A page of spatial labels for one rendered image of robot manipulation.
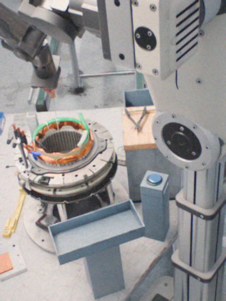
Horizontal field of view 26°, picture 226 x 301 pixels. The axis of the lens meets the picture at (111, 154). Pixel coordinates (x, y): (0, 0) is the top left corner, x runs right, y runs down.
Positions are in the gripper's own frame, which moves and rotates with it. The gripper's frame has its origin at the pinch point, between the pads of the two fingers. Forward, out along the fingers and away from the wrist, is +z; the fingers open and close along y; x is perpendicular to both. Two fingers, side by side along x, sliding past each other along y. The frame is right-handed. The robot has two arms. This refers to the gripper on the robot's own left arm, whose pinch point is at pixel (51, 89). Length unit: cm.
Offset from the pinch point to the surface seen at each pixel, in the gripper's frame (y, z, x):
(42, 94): -48, 83, -29
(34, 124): 2.3, 18.5, -8.5
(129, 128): -4.6, 28.0, 21.1
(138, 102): -23, 42, 22
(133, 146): 3.2, 25.5, 23.6
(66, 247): 41.2, 15.0, 9.9
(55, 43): -93, 101, -35
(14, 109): -97, 190, -82
